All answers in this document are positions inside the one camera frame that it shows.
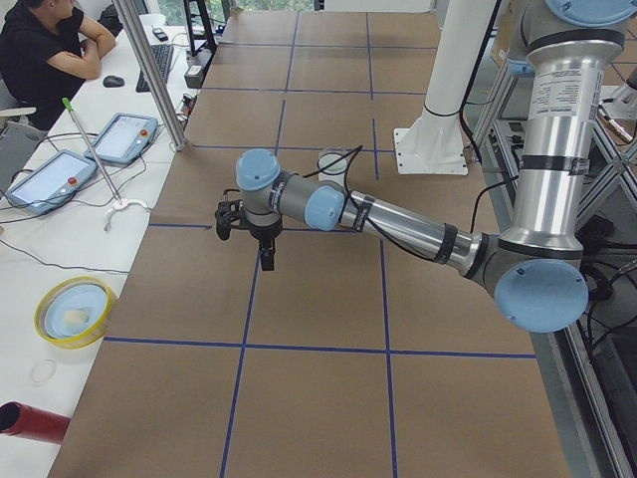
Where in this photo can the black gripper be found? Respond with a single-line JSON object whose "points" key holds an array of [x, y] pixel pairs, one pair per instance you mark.
{"points": [[263, 232]]}

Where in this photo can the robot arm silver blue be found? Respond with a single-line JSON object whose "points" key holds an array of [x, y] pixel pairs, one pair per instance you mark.
{"points": [[532, 268]]}

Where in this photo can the white enamel mug blue rim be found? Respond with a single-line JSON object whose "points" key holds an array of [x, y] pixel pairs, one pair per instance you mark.
{"points": [[332, 165]]}

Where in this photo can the white hook clamp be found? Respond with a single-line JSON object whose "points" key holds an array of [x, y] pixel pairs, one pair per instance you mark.
{"points": [[120, 206]]}

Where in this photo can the blue teach pendant far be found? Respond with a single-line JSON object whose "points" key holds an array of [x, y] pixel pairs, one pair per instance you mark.
{"points": [[124, 138]]}

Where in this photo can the blue teach pendant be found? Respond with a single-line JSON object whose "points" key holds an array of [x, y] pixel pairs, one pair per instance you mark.
{"points": [[53, 183], [124, 138]]}

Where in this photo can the yellow tape roll with bowl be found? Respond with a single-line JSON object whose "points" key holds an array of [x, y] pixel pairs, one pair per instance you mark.
{"points": [[74, 314]]}

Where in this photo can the blue teach pendant near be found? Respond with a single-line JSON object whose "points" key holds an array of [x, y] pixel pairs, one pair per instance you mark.
{"points": [[53, 183]]}

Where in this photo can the black computer mouse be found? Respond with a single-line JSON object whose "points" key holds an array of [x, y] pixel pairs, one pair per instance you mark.
{"points": [[112, 81]]}

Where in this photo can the metal rod green tip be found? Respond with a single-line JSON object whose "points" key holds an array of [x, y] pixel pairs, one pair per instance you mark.
{"points": [[69, 108]]}

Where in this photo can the seated person black shirt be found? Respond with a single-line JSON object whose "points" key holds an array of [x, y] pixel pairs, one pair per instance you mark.
{"points": [[48, 50]]}

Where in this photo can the red cylinder tube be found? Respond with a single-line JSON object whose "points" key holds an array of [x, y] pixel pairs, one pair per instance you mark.
{"points": [[28, 422]]}

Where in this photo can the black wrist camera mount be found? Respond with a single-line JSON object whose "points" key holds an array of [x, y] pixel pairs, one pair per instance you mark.
{"points": [[229, 215]]}

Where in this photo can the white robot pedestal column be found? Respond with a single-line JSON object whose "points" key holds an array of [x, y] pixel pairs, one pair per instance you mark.
{"points": [[434, 142]]}

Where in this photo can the aluminium frame post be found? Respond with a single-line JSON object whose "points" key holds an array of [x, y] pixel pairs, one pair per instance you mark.
{"points": [[129, 18]]}

